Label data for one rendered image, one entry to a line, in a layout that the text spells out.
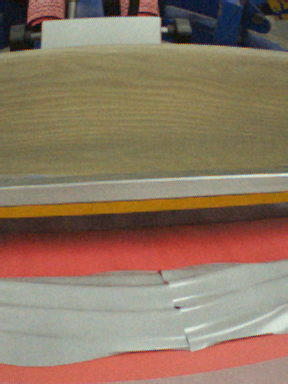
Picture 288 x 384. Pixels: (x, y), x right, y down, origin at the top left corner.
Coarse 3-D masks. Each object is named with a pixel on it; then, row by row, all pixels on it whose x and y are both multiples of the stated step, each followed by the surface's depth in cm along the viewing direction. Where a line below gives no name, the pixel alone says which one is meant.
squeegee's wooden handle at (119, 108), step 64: (0, 64) 24; (64, 64) 24; (128, 64) 25; (192, 64) 25; (256, 64) 26; (0, 128) 25; (64, 128) 25; (128, 128) 26; (192, 128) 26; (256, 128) 27
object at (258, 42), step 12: (120, 12) 98; (168, 12) 97; (180, 12) 97; (168, 24) 96; (192, 24) 95; (204, 24) 95; (192, 36) 96; (204, 36) 95; (252, 36) 95; (252, 48) 92; (264, 48) 92; (276, 48) 93
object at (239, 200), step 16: (0, 208) 27; (16, 208) 27; (32, 208) 27; (48, 208) 27; (64, 208) 28; (80, 208) 28; (96, 208) 28; (112, 208) 28; (128, 208) 28; (144, 208) 28; (160, 208) 28; (176, 208) 29; (192, 208) 29
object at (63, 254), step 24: (0, 240) 28; (24, 240) 29; (48, 240) 29; (72, 240) 29; (96, 240) 29; (120, 240) 29; (0, 264) 26; (24, 264) 26; (48, 264) 26; (72, 264) 26; (96, 264) 26; (120, 264) 26; (144, 264) 26; (96, 360) 18; (120, 360) 18; (144, 360) 18; (168, 360) 18; (192, 360) 18
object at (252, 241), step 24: (144, 240) 29; (168, 240) 29; (192, 240) 29; (216, 240) 29; (240, 240) 29; (264, 240) 29; (168, 264) 26; (192, 264) 26; (264, 336) 20; (216, 360) 18; (240, 360) 18; (264, 360) 18
